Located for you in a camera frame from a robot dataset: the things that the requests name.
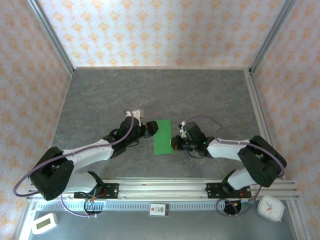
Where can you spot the green paper sheet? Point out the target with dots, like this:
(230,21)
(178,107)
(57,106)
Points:
(163,140)

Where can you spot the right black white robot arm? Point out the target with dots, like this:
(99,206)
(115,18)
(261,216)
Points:
(225,150)

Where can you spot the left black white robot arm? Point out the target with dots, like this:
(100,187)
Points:
(87,156)

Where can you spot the grey metal sheet panel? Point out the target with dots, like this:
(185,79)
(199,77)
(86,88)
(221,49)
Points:
(150,228)

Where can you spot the white label card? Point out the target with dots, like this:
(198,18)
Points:
(158,209)

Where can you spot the white analog clock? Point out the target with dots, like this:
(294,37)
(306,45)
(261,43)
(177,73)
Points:
(271,208)

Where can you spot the white digital timer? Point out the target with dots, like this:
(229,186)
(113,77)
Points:
(43,223)

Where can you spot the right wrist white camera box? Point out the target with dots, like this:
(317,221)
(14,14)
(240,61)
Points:
(183,130)

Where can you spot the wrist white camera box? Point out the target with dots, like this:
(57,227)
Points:
(136,113)
(183,130)

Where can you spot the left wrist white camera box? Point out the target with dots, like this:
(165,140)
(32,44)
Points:
(136,113)

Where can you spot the aluminium mounting rail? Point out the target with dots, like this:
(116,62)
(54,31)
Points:
(162,186)

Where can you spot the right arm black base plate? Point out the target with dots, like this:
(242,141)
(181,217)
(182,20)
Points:
(212,191)

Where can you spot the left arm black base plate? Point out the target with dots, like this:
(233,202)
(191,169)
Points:
(111,191)

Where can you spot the aluminium side rail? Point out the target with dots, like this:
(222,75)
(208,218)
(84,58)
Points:
(256,100)

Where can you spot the left aluminium frame post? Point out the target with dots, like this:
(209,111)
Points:
(52,37)

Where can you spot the aluminium frame post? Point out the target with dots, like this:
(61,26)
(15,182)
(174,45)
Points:
(271,37)
(52,37)

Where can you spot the right aluminium frame post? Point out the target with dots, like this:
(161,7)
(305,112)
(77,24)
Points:
(271,37)

